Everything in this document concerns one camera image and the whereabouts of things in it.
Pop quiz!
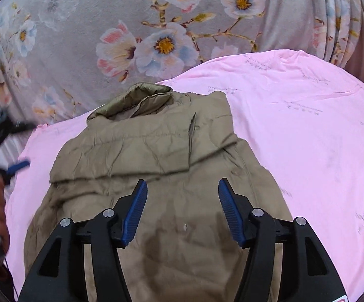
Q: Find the khaki quilted jacket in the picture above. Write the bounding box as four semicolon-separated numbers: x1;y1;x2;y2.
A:
23;82;294;302

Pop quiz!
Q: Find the pink blanket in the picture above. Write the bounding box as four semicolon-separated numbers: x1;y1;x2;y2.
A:
4;49;364;302

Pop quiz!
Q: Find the grey floral blanket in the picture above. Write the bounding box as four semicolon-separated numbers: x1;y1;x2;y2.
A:
0;0;363;164

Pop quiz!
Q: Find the thin black cable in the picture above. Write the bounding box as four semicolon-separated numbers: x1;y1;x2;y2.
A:
0;256;19;301

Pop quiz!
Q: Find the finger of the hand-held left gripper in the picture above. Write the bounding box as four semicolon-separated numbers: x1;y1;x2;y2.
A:
7;160;31;175
9;124;37;136

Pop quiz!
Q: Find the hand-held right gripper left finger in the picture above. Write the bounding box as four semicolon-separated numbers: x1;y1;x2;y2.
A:
18;179;148;302

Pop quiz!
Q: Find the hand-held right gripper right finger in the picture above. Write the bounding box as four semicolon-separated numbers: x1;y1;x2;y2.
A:
218;178;347;302

